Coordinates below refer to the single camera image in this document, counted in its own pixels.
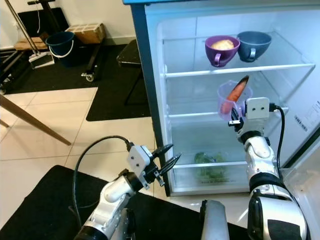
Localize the orange carrot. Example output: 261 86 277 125
219 74 251 115

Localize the glass fridge shelf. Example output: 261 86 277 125
170 150 257 170
161 31 317 79
166 85 290 120

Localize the silver fridge cabinet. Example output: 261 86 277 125
122 0 320 197

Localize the green leafy vegetable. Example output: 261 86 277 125
194 151 229 184

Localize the purple mug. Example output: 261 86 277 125
204 34 241 68

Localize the pale round food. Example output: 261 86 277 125
210 39 235 51

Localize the blue grey mug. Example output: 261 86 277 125
236 30 274 63

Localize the black stool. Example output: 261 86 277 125
116 38 140 107

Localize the black wheeled trolley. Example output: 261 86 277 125
80 44 106 83

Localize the white flat mop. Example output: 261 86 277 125
4 0 55 70

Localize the blue bucket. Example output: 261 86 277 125
46 31 76 67

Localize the black metal stand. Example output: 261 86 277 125
27 0 65 37

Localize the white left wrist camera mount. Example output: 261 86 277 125
126 144 154 177

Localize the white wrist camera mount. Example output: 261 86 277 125
126 144 154 177
246 97 271 121

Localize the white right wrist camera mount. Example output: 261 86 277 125
246 97 271 121

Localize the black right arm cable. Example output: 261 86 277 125
269 102 289 168

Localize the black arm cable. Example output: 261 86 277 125
72 134 135 227
269 102 289 168

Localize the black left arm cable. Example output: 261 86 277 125
72 134 135 227

